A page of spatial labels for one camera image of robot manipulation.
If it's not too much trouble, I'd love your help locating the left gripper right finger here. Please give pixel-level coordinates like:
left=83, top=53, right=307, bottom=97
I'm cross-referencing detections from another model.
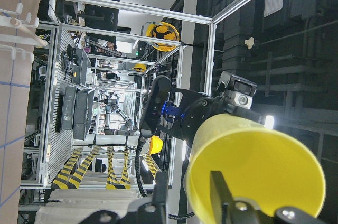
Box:
left=210, top=171, right=233, bottom=223

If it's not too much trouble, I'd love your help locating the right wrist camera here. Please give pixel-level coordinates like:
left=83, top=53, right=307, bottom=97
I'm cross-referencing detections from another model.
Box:
left=139, top=76, right=171, bottom=138

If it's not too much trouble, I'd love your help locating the yellow hard hat large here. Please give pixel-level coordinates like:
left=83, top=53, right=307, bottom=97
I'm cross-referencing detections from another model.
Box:
left=141, top=21, right=180, bottom=52

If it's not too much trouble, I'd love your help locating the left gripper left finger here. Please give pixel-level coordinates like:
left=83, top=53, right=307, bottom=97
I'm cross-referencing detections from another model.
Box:
left=152, top=171, right=168, bottom=223

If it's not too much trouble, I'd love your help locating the yellow hard hat lower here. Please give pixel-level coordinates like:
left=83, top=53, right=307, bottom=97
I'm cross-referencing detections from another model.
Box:
left=148, top=135, right=163, bottom=155

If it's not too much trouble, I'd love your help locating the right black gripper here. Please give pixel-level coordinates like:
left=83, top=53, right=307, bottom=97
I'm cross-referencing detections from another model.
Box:
left=168, top=71, right=257, bottom=142

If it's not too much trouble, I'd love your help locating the white wire cup rack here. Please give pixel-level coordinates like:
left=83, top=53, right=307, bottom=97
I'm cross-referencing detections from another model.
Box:
left=1, top=3, right=48, bottom=63

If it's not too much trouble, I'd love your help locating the yellow hard hat small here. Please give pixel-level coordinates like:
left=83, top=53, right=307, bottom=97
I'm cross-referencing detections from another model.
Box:
left=132, top=63, right=147, bottom=72

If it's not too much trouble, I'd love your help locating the yellow plastic cup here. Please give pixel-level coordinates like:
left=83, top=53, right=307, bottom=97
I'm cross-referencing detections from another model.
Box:
left=185, top=114, right=326, bottom=223

